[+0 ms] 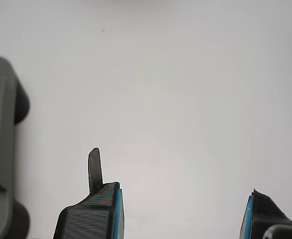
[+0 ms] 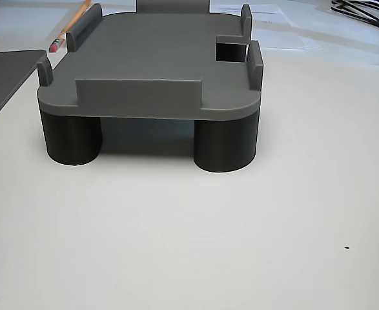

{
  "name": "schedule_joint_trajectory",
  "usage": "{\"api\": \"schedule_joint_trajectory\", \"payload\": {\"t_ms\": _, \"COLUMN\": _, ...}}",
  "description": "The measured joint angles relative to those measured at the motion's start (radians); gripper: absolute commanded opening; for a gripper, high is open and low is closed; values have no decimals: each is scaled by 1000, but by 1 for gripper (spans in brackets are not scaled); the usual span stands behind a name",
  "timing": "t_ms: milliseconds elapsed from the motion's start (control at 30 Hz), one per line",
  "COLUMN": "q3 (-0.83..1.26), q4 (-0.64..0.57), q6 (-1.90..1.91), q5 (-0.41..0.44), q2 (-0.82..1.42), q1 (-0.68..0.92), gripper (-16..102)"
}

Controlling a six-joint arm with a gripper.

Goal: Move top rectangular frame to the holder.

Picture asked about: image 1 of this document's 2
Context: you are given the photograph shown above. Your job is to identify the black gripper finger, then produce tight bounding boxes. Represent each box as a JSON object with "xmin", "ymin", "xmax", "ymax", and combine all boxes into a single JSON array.
[
  {"xmin": 52, "ymin": 147, "xmax": 125, "ymax": 239},
  {"xmin": 239, "ymin": 188, "xmax": 292, "ymax": 239}
]

